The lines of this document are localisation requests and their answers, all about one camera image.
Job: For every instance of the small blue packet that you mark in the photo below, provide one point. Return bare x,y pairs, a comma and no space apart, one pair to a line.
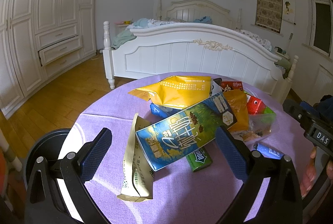
267,151

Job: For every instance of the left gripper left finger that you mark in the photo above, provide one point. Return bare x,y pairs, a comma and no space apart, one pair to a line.
77,168

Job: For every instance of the red snack box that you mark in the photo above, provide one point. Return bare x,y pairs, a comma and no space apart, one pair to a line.
231,85

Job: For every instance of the yellow snack bag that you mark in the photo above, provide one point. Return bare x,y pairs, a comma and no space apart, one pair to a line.
177,92

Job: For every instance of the purple tablecloth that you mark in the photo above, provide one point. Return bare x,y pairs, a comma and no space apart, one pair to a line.
179,195

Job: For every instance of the white wardrobe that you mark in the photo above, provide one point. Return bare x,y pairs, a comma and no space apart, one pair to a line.
41,39

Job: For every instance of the red juice carton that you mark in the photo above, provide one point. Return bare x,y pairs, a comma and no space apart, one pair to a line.
255,105

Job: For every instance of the orange snack wrapper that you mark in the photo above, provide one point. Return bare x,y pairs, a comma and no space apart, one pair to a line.
238,102

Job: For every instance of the green blanket on bed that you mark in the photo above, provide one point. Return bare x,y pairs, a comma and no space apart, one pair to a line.
123,37

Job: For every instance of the green Doublemint gum pack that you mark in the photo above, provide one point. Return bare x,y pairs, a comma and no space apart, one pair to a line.
199,159

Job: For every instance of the white plush cat toy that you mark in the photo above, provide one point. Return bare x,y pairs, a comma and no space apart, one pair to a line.
215,86

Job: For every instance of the white bed frame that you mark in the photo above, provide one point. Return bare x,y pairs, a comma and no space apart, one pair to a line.
204,39

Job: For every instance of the beige paper wrapper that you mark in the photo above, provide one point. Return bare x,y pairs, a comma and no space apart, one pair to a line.
138,180

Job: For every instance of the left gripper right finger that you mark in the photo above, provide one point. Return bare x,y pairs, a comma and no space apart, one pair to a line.
242,162

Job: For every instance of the patterned wall hanging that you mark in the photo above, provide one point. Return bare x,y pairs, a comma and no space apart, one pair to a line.
269,14

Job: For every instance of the clear plastic bag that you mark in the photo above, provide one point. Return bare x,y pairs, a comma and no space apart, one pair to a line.
260,127

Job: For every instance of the black trash bin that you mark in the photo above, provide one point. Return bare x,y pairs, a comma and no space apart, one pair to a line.
49,147

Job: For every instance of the window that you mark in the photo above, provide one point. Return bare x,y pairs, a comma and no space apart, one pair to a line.
321,30

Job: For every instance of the person right hand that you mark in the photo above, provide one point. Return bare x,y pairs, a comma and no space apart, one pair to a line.
310,174

